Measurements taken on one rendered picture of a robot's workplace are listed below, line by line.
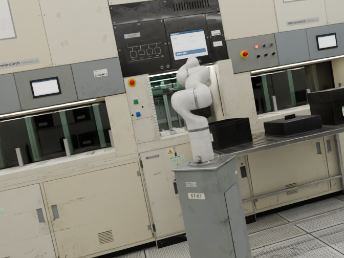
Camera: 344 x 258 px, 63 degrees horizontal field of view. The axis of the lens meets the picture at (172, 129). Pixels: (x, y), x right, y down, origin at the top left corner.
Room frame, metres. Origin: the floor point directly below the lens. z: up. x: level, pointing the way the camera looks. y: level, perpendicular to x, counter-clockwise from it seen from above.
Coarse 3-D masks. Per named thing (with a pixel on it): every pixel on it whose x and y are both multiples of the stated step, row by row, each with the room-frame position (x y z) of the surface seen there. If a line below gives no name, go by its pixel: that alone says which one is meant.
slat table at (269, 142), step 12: (264, 132) 2.31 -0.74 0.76; (312, 132) 1.88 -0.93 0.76; (324, 132) 1.81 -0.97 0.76; (336, 132) 1.82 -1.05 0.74; (240, 144) 1.94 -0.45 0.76; (252, 144) 1.85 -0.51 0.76; (264, 144) 1.78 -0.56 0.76; (276, 144) 1.75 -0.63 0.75; (288, 144) 1.76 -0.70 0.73; (336, 144) 2.48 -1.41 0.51; (324, 180) 2.44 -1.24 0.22; (276, 192) 2.36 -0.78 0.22; (312, 216) 1.79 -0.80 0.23; (324, 216) 1.80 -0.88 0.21; (276, 228) 1.74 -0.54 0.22
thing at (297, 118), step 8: (272, 120) 2.15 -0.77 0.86; (280, 120) 2.04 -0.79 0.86; (288, 120) 1.95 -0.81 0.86; (296, 120) 1.89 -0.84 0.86; (304, 120) 1.90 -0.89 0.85; (312, 120) 1.91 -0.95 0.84; (320, 120) 1.92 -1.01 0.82; (264, 128) 2.14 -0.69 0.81; (272, 128) 2.03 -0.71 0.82; (280, 128) 1.93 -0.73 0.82; (288, 128) 1.88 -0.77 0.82; (296, 128) 1.89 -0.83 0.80; (304, 128) 1.90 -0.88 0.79; (312, 128) 1.91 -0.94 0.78; (320, 128) 1.92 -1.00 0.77; (280, 136) 1.94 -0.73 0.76; (288, 136) 1.87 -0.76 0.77
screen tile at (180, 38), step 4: (176, 36) 2.30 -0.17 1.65; (180, 36) 2.30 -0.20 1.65; (176, 40) 2.30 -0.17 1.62; (180, 40) 2.30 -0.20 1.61; (184, 40) 2.31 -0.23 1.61; (184, 44) 2.31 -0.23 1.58; (176, 48) 2.30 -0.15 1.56; (180, 48) 2.30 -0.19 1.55; (184, 48) 2.31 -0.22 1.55; (188, 48) 2.31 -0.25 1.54
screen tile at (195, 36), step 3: (198, 33) 2.33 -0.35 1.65; (189, 36) 2.32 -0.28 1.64; (192, 36) 2.32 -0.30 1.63; (195, 36) 2.32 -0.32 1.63; (198, 36) 2.33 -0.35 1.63; (201, 36) 2.33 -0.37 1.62; (189, 39) 2.32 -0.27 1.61; (192, 39) 2.32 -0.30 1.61; (201, 39) 2.33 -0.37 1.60; (189, 42) 2.32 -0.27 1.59; (192, 42) 2.32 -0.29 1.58; (195, 42) 2.32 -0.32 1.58; (198, 42) 2.33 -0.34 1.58; (201, 42) 2.33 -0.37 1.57; (192, 45) 2.32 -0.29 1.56; (195, 45) 2.32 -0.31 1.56; (198, 45) 2.33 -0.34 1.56; (201, 45) 2.33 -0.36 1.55; (204, 45) 2.34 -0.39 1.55
